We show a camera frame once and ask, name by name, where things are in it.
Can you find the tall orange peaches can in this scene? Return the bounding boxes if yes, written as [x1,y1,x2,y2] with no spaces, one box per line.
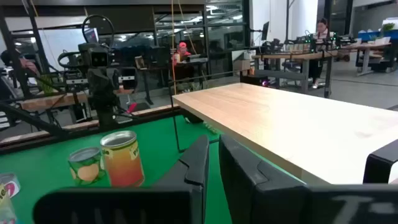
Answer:
[99,130,146,188]

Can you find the small salmon can pink stripe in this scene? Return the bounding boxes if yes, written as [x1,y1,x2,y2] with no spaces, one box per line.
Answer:
[0,172,21,199]

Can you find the black computer monitor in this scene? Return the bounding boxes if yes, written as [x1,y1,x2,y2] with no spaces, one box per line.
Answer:
[261,21,271,41]

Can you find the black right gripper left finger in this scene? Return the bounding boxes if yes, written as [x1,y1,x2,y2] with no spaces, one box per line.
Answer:
[154,135,210,224]

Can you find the wooden shelf black metal legs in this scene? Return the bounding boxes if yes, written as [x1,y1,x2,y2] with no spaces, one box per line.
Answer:
[169,82,398,187]

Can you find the wooden desk with blue bins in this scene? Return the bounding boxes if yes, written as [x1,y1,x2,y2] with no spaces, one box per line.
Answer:
[340,42,398,77]

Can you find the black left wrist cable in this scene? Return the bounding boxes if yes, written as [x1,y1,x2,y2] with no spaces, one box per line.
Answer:
[81,14,116,47]

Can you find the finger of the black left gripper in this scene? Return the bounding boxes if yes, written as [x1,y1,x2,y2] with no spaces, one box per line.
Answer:
[87,67,105,106]
[104,67,121,106]

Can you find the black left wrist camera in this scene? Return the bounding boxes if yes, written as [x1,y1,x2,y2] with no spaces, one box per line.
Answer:
[77,42,110,68]

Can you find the tall blue cherries can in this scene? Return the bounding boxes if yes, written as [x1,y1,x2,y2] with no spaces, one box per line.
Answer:
[0,183,18,224]

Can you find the wooden desk with robot arms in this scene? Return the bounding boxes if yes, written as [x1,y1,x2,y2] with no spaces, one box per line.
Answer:
[251,49,343,99]

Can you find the small green label can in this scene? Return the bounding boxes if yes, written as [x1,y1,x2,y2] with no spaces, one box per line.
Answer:
[67,147,106,187]

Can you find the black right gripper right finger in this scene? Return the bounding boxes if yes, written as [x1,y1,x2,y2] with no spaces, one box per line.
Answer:
[218,134,308,224]

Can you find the green table mat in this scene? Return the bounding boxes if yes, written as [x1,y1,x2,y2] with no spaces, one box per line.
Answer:
[0,114,307,224]

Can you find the person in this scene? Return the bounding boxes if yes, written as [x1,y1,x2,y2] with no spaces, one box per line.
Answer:
[172,42,193,68]
[307,17,332,90]
[0,49,40,77]

